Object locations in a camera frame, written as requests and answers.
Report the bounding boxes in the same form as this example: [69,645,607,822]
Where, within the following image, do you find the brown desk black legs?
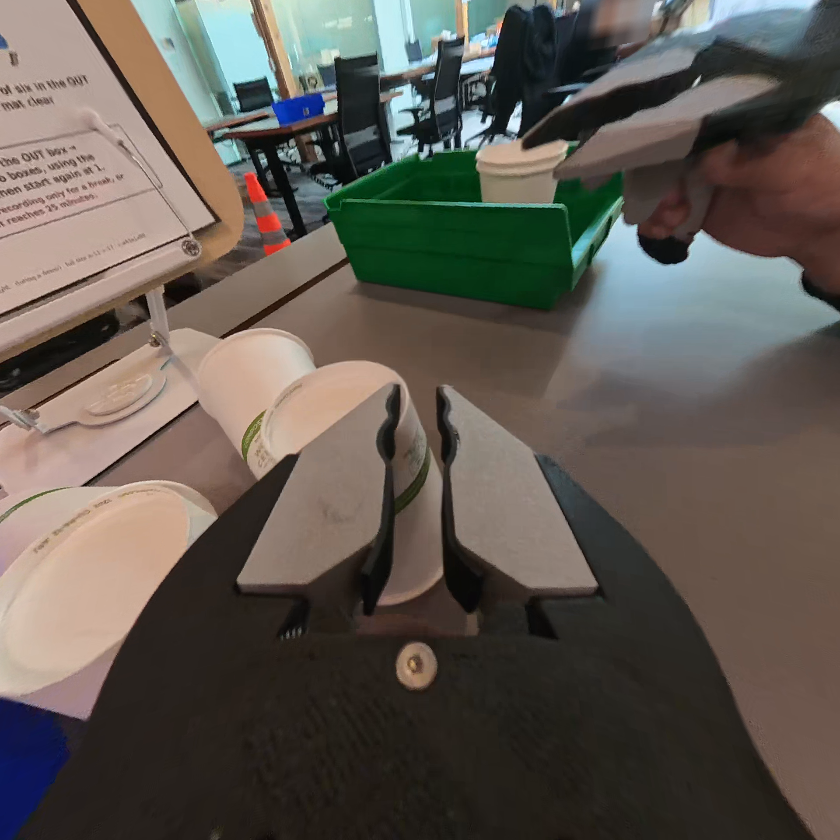
[206,92,401,240]

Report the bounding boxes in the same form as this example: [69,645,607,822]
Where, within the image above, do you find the orange striped traffic cone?
[244,172,291,257]

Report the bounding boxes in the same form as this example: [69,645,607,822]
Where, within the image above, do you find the blue plastic bin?
[0,699,73,840]

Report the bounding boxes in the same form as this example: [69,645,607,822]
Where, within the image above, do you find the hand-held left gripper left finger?
[236,384,401,616]

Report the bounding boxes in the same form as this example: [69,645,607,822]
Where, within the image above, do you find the black office chair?
[397,38,467,158]
[311,54,395,191]
[233,77,277,114]

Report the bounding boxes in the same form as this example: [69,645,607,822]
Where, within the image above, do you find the green plastic bin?
[325,147,624,311]

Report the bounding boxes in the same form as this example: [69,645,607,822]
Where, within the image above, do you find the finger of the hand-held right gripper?
[553,75,780,193]
[520,45,718,151]

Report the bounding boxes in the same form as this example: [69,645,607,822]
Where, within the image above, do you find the dark jacket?
[489,3,559,142]

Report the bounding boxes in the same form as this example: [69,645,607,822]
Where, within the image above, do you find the small blue storage bin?
[271,93,327,126]

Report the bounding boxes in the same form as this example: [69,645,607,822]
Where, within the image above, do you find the person's right hand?
[637,115,840,293]

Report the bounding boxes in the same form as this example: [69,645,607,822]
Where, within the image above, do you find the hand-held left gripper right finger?
[436,385,599,613]

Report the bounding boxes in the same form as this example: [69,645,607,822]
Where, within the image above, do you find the instruction sheet on stand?
[0,0,245,460]

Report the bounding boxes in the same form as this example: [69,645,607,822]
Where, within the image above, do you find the printed instruction sheet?
[0,0,217,316]

